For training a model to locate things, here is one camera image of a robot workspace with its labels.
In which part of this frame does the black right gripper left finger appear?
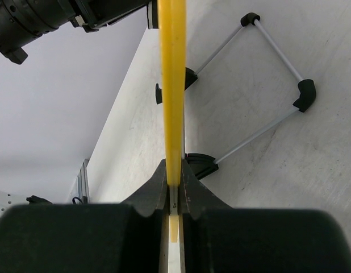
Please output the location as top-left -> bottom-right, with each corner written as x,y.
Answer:
0,161 -> 168,272

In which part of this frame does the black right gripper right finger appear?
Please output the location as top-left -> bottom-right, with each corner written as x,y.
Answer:
179,161 -> 351,272

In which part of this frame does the yellow-framed small whiteboard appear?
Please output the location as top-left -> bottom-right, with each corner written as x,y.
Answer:
157,1 -> 186,272

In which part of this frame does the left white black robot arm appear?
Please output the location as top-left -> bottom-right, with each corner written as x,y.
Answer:
0,0 -> 158,65

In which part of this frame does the black whiteboard stand clip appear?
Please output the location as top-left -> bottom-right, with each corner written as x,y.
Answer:
155,83 -> 162,105

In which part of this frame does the left aluminium frame post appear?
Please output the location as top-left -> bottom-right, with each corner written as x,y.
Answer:
69,159 -> 90,205

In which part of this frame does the silver wire whiteboard stand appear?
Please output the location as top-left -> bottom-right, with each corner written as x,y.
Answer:
185,12 -> 317,179

